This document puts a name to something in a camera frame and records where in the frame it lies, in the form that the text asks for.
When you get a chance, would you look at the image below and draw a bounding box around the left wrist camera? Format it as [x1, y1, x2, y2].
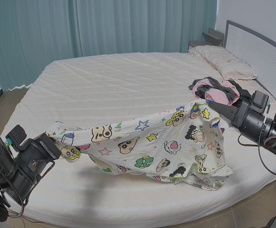
[5, 125, 34, 152]

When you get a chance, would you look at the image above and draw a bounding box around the white printed pyjama top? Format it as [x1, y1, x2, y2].
[45, 100, 233, 190]

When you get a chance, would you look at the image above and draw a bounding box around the black garment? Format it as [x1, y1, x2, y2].
[233, 80, 256, 103]

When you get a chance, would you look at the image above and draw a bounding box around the pile of clothes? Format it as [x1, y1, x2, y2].
[188, 76, 242, 107]

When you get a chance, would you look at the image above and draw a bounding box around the pale pink pillow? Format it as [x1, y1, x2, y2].
[188, 45, 258, 80]

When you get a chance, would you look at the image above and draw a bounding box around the black cable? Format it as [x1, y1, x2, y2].
[258, 144, 276, 177]
[8, 161, 55, 217]

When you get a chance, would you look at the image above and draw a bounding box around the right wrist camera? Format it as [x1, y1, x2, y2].
[250, 90, 270, 114]

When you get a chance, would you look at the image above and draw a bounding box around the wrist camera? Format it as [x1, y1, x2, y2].
[250, 90, 270, 114]
[5, 125, 34, 152]

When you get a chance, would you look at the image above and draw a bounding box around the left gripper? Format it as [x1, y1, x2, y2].
[15, 133, 62, 175]

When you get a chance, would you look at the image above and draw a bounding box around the bed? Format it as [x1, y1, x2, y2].
[3, 20, 276, 223]

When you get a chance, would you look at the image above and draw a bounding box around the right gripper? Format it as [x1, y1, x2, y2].
[232, 102, 273, 145]

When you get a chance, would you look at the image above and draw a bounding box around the blue-green curtain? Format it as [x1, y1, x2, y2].
[0, 0, 81, 91]
[75, 0, 218, 56]

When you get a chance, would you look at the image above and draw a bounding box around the grey bedside table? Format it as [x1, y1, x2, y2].
[189, 28, 224, 49]

